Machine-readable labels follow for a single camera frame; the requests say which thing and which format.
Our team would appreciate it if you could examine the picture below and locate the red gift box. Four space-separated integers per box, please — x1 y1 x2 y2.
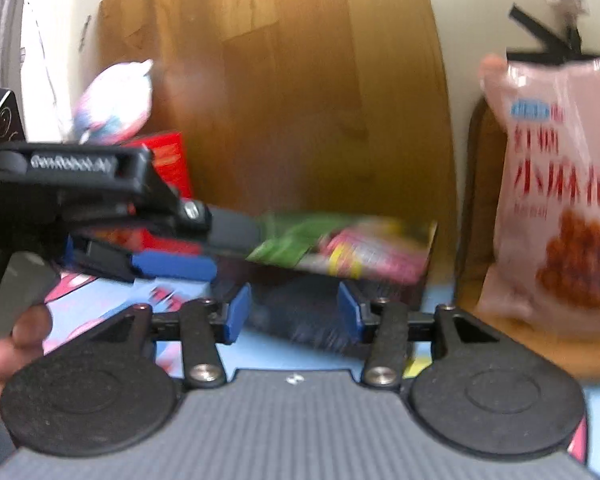
80 130 201 256

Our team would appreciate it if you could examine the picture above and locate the large pink snack bag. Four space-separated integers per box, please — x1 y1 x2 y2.
480 52 600 343

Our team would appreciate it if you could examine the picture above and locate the cartoon printed bed sheet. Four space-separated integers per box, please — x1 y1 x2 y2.
0 255 600 480

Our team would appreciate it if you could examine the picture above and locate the wooden board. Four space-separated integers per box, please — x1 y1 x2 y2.
97 0 461 271

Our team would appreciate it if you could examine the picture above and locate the black strap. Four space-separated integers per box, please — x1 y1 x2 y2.
507 4 600 66

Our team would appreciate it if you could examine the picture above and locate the black printed box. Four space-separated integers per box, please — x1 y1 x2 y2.
205 220 438 346

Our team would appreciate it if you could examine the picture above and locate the pink blue plush toy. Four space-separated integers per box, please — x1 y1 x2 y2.
72 59 155 145

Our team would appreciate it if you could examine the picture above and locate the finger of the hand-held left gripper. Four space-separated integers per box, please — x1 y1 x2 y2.
125 170 263 258
62 237 218 282

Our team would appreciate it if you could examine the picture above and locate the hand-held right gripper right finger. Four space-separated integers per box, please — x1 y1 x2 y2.
337 282 501 390

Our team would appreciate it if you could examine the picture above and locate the brown seat cushion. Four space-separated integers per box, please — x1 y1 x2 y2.
455 95 600 381

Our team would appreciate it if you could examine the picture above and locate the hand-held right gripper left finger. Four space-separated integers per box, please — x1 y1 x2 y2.
95 282 253 390

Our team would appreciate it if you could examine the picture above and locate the person's left hand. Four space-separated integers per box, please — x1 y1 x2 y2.
0 305 53 423

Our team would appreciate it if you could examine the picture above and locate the light green snack packet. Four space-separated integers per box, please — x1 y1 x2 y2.
245 212 431 286

